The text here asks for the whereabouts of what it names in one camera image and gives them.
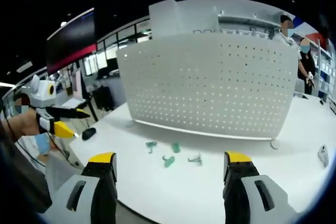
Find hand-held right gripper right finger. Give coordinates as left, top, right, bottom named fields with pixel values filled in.
left=222, top=151, right=300, bottom=224

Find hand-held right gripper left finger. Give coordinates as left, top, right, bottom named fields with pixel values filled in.
left=39, top=152, right=118, bottom=224

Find grey wire hook assembly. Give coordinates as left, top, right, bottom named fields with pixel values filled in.
left=187, top=153, right=203, bottom=167

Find white perforated mounting plate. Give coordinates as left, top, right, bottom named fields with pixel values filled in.
left=116, top=33, right=300, bottom=151

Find person's left hand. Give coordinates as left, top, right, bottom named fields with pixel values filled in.
left=23, top=109, right=40, bottom=137

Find light blue cloth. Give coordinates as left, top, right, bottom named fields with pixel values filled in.
left=35, top=133, right=51, bottom=156

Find black computer mouse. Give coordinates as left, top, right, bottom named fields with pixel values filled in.
left=81, top=127, right=97, bottom=141

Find large dark hanging screen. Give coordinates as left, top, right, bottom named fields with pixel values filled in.
left=46, top=8, right=97, bottom=76

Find white handheld device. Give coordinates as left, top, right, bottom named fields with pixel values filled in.
left=317, top=144, right=330, bottom=168

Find white square pillar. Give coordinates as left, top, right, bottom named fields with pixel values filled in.
left=148, top=0, right=183, bottom=38

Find white storage shelves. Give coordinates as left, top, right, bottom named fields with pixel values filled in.
left=314, top=31, right=336, bottom=114

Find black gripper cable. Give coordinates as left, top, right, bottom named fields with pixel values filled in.
left=46, top=132, right=81, bottom=168

